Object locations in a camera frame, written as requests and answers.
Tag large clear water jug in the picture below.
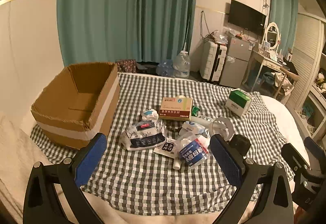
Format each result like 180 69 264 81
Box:
173 49 191 78

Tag cardboard box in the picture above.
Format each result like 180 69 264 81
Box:
31 62 121 149

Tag white shelf with clutter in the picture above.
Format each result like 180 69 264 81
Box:
295 81 326 138

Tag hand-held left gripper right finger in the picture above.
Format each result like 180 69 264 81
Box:
209 134 294 224

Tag clear plastic bag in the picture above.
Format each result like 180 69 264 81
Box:
214 32 230 45

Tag narrow green curtain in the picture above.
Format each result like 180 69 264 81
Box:
269 0 298 54

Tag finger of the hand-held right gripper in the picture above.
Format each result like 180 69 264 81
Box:
281 143 311 179
304 137 325 158

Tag bag of blue bottles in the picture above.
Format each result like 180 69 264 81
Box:
156 59 175 77

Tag dark bag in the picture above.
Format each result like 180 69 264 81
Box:
136 61 158 75

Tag wooden chair with clothes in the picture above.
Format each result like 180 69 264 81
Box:
274 67 300 102

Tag wide green curtain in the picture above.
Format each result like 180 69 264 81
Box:
56 0 198 67

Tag tan and red medicine box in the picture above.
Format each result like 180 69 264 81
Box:
159 97 193 121

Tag white and blue packet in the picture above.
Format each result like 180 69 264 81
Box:
178 122 204 136

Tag white suitcase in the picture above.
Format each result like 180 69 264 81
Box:
199 40 228 82

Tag grey checkered blanket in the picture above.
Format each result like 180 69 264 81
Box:
30 72 310 200

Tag black and white sachet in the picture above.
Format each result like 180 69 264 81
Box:
153 137 177 157

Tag blue label plastic bag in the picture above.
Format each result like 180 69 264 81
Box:
176 135 210 170

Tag black wall television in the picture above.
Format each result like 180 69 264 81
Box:
227 0 267 35

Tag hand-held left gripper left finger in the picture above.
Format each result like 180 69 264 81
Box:
23 133 107 224

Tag white louvered wardrobe door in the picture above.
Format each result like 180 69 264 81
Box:
285 13 326 112

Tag slim white packet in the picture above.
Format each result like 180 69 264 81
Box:
190 116 217 124

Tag oval white vanity mirror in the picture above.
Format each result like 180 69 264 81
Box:
262 22 281 50

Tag green and white box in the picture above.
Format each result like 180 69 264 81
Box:
225 88 252 116

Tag white dressing table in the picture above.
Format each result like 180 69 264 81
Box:
242 48 291 92

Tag grey mini fridge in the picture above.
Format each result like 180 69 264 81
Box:
219 36 252 88

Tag white printed plastic pack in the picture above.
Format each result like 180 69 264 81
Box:
121 120 167 151

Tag hanging wall cables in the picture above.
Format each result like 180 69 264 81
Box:
200 10 212 38

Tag floral patterned bag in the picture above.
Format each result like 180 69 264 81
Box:
116 59 137 73

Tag small white crumpled packet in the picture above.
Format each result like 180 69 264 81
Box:
141 109 159 121

